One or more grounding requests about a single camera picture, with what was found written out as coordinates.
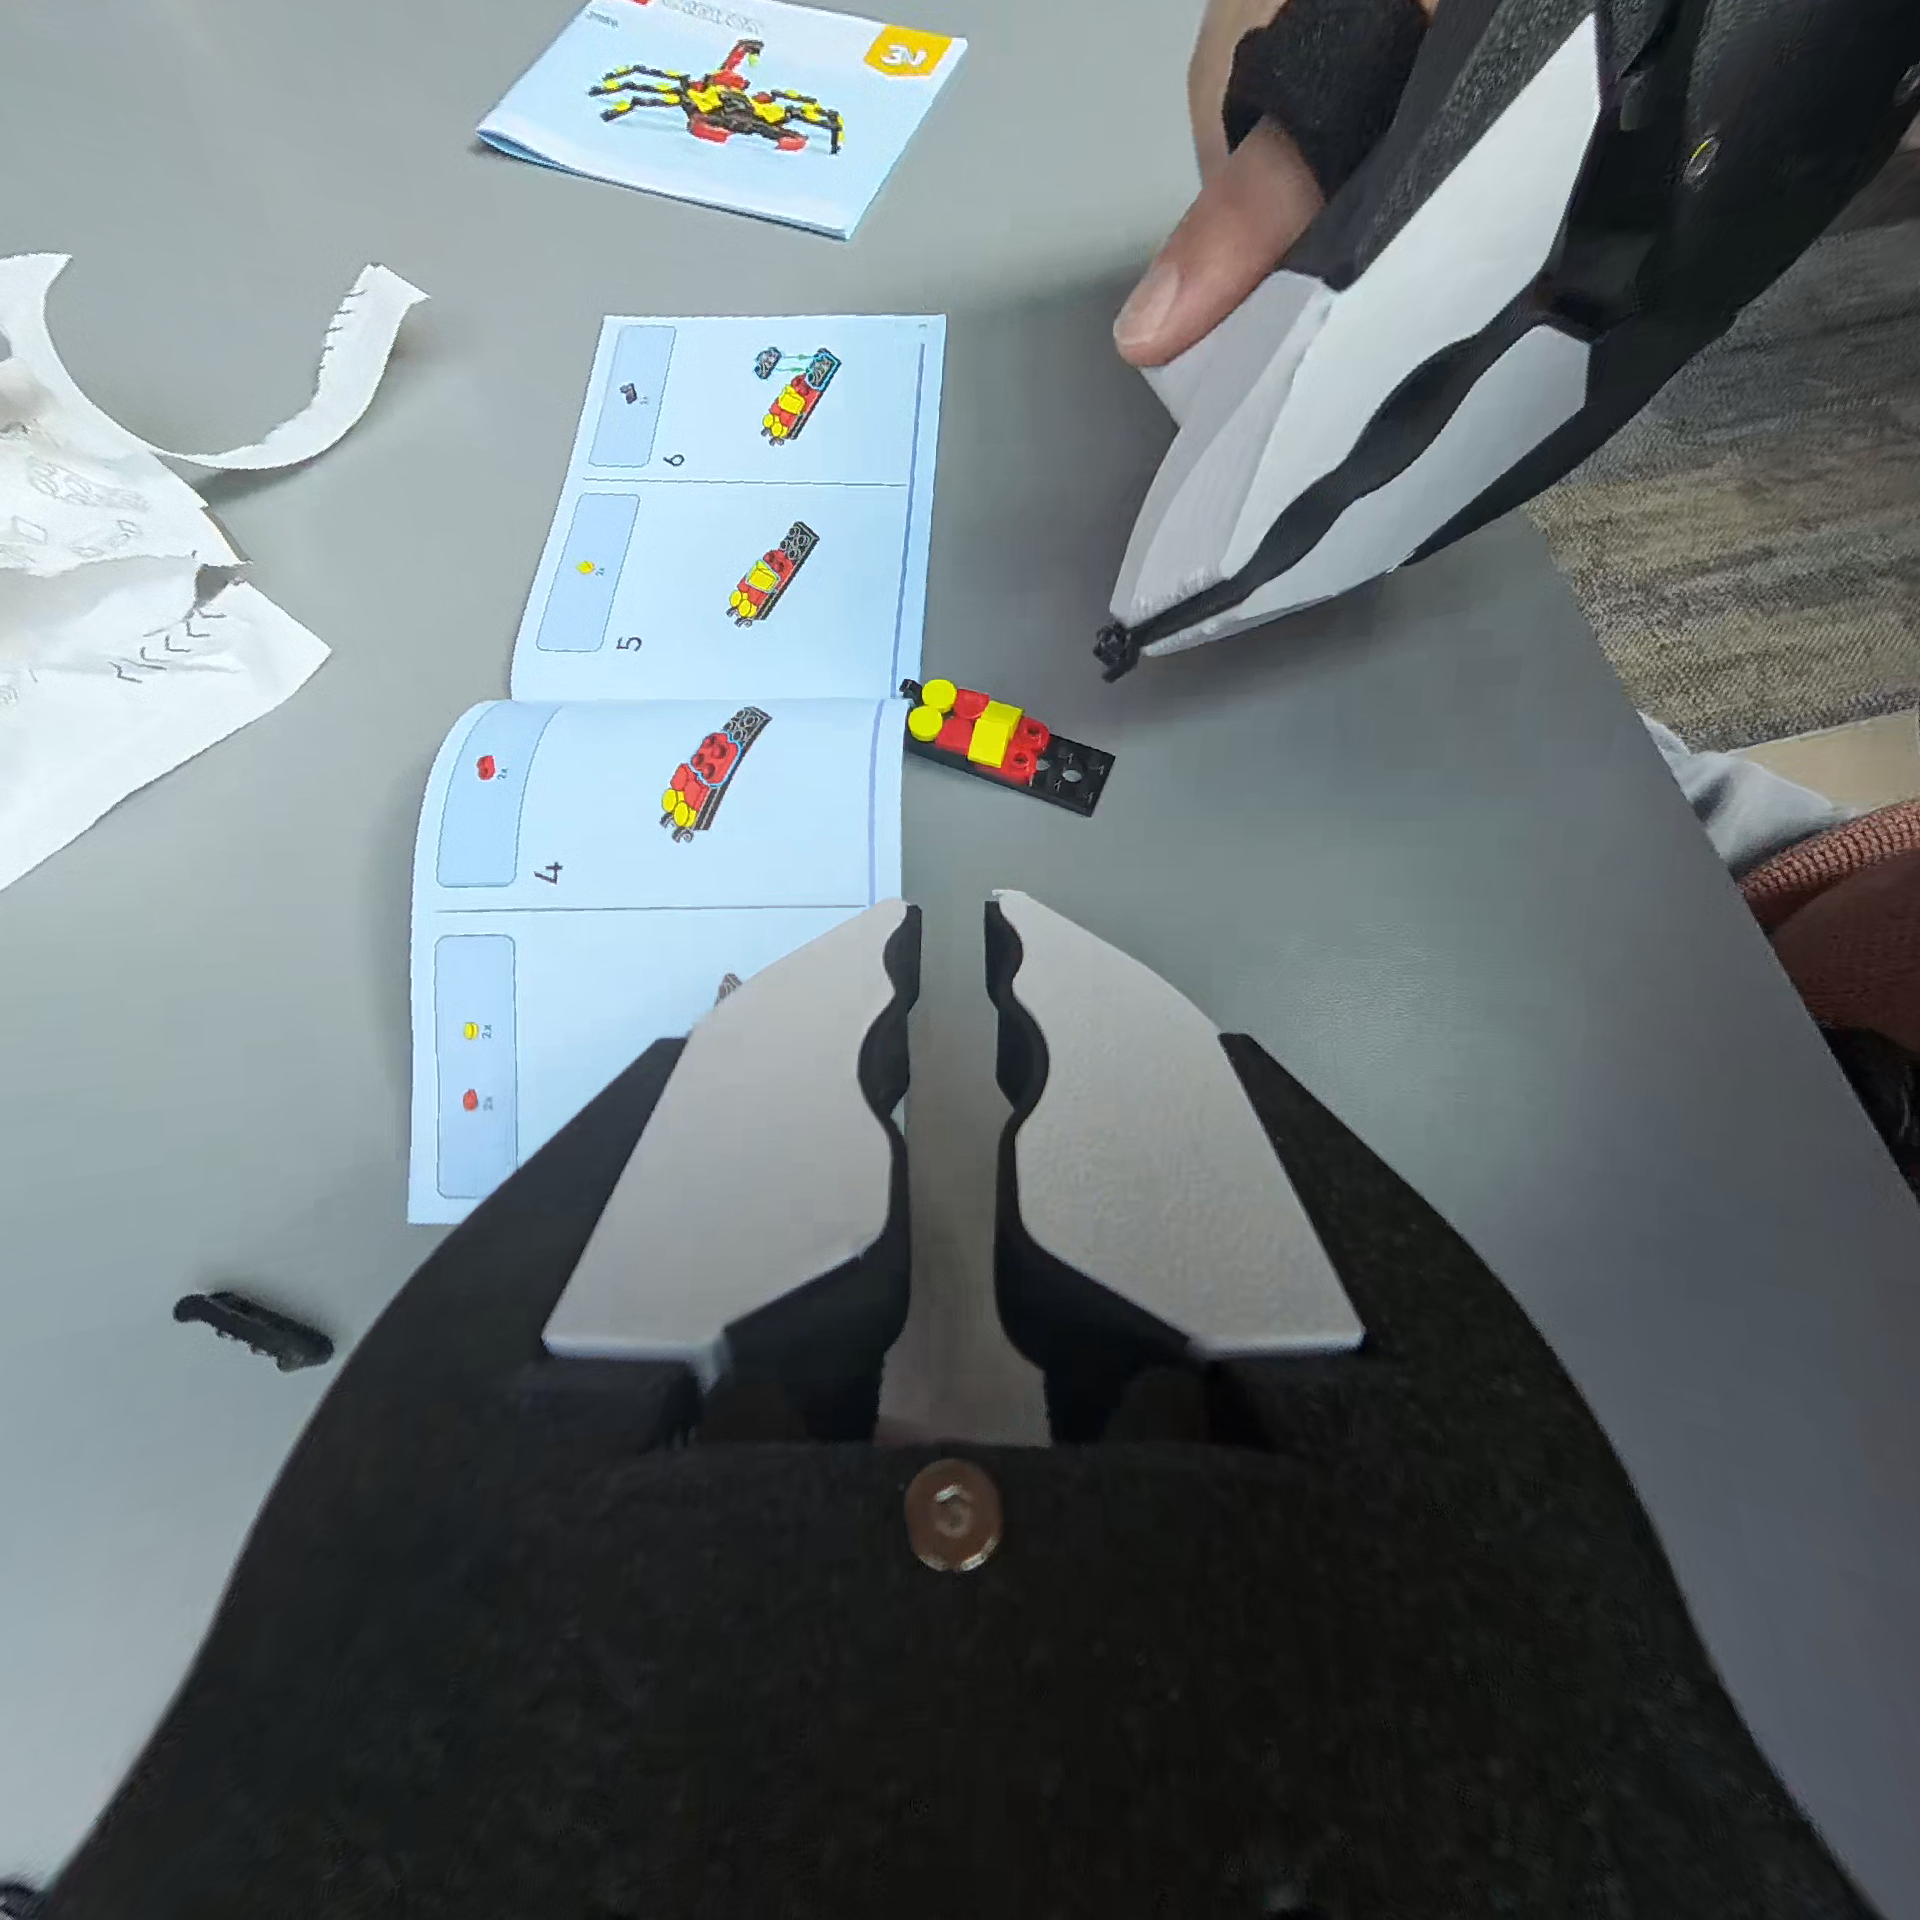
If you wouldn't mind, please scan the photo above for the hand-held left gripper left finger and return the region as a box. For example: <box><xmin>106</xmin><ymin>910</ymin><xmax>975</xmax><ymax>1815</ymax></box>
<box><xmin>542</xmin><ymin>897</ymin><xmax>923</xmax><ymax>1443</ymax></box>

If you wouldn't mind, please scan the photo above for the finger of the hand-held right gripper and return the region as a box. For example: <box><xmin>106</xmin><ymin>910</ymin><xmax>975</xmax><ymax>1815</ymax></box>
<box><xmin>1107</xmin><ymin>15</ymin><xmax>1614</xmax><ymax>644</ymax></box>
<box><xmin>1137</xmin><ymin>331</ymin><xmax>1594</xmax><ymax>663</ymax></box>

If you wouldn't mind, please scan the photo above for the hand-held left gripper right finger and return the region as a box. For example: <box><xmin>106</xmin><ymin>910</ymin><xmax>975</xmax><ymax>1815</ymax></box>
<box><xmin>986</xmin><ymin>891</ymin><xmax>1370</xmax><ymax>1445</ymax></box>

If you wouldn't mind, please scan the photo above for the red yellow black brick assembly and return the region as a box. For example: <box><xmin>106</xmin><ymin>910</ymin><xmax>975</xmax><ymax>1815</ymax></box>
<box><xmin>897</xmin><ymin>680</ymin><xmax>1117</xmax><ymax>820</ymax></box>

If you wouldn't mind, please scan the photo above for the grey desk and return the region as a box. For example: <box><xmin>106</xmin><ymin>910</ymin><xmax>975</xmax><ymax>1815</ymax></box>
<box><xmin>0</xmin><ymin>0</ymin><xmax>1920</xmax><ymax>1920</ymax></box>

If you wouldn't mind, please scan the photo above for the person's right hand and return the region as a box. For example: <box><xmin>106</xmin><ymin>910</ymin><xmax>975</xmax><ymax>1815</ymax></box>
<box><xmin>1114</xmin><ymin>0</ymin><xmax>1325</xmax><ymax>369</ymax></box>

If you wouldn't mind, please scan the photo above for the light grey cloth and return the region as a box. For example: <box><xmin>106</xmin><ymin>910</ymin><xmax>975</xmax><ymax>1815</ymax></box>
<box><xmin>1641</xmin><ymin>713</ymin><xmax>1865</xmax><ymax>883</ymax></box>

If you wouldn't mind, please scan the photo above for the long black toy brick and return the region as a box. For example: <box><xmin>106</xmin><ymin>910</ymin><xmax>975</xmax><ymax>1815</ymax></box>
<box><xmin>170</xmin><ymin>1291</ymin><xmax>338</xmax><ymax>1375</ymax></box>

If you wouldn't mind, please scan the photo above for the open blue instruction booklet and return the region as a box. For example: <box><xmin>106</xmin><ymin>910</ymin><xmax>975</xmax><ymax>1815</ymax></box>
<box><xmin>409</xmin><ymin>311</ymin><xmax>949</xmax><ymax>1227</ymax></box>

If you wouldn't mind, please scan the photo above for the brown knit sweater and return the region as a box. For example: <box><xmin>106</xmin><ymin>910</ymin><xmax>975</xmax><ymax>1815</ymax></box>
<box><xmin>1740</xmin><ymin>800</ymin><xmax>1920</xmax><ymax>1052</ymax></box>

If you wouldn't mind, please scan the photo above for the closed blue instruction booklet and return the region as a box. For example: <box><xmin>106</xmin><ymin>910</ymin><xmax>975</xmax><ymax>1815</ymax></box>
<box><xmin>478</xmin><ymin>0</ymin><xmax>969</xmax><ymax>242</ymax></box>

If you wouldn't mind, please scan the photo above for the torn white paper bag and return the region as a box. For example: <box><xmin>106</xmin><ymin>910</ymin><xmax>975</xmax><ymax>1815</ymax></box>
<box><xmin>0</xmin><ymin>362</ymin><xmax>335</xmax><ymax>896</ymax></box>

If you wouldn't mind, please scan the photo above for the torn white paper strip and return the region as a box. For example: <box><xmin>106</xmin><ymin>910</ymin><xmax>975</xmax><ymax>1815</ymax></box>
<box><xmin>0</xmin><ymin>252</ymin><xmax>433</xmax><ymax>474</ymax></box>

